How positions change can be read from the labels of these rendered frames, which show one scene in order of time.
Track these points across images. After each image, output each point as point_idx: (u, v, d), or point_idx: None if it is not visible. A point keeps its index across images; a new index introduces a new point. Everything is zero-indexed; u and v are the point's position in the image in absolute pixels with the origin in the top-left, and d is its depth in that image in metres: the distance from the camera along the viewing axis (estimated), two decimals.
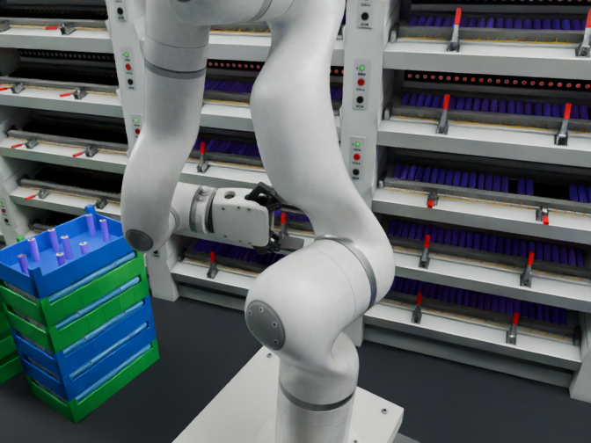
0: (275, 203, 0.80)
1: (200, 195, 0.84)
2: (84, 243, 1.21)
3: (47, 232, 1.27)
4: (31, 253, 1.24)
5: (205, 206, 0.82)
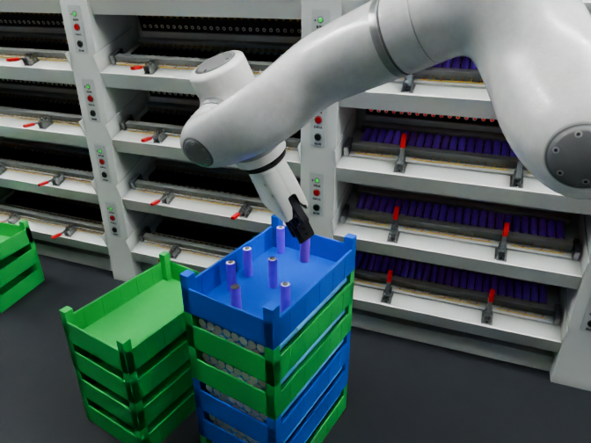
0: None
1: None
2: None
3: (244, 251, 0.95)
4: (228, 280, 0.92)
5: None
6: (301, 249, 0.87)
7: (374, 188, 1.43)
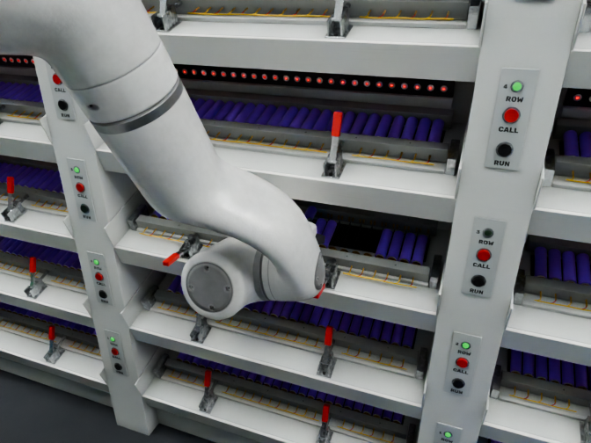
0: None
1: None
2: None
3: None
4: None
5: None
6: (306, 214, 0.88)
7: None
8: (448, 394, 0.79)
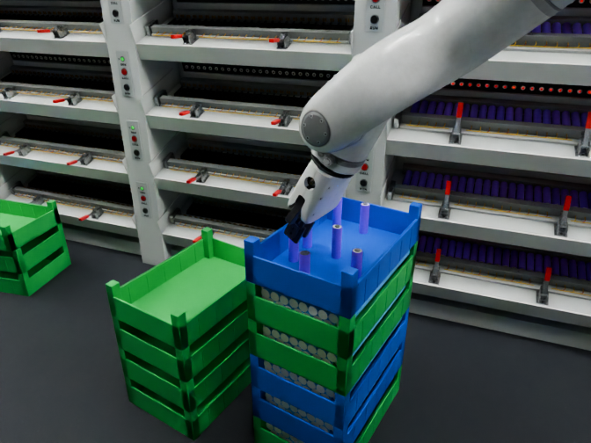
0: None
1: (326, 153, 0.71)
2: None
3: None
4: (290, 249, 0.87)
5: (312, 153, 0.73)
6: None
7: None
8: None
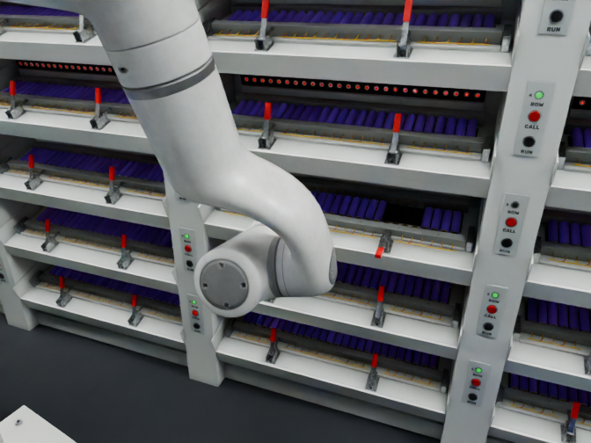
0: None
1: None
2: (357, 216, 1.07)
3: None
4: None
5: None
6: (366, 209, 1.10)
7: None
8: (479, 336, 1.00)
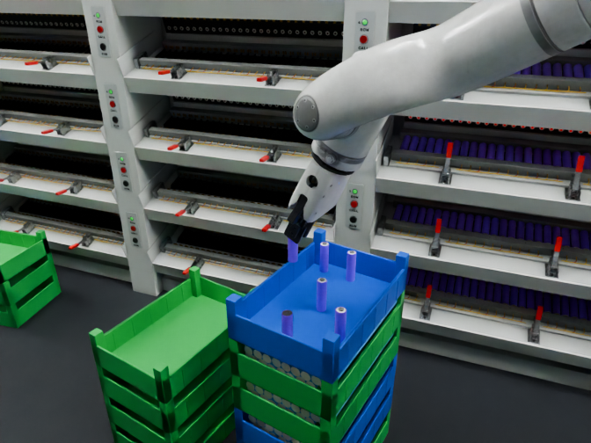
0: None
1: (328, 150, 0.71)
2: None
3: None
4: None
5: (313, 151, 0.73)
6: None
7: (410, 198, 1.37)
8: None
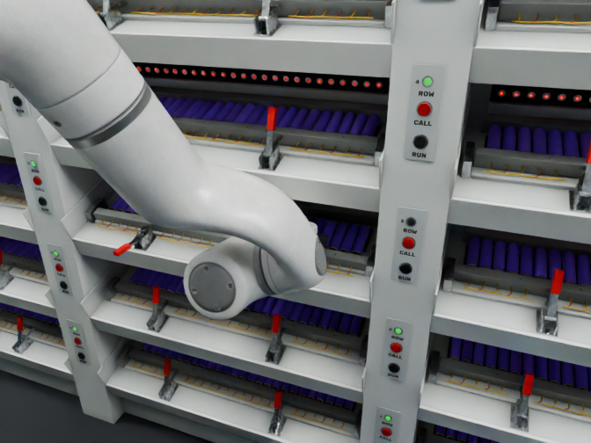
0: None
1: None
2: None
3: None
4: (320, 234, 0.89)
5: None
6: None
7: None
8: (385, 378, 0.82)
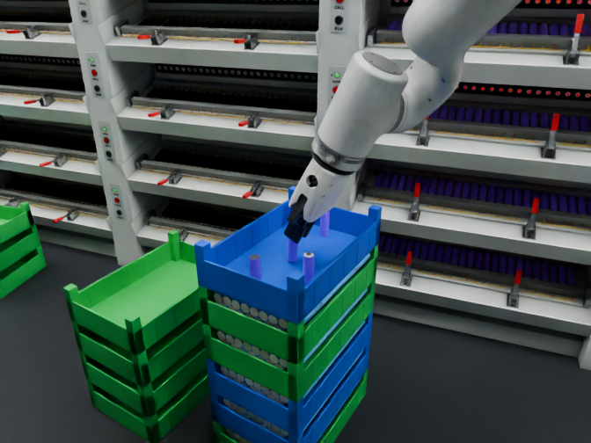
0: None
1: (328, 150, 0.71)
2: None
3: None
4: None
5: (313, 151, 0.73)
6: None
7: None
8: None
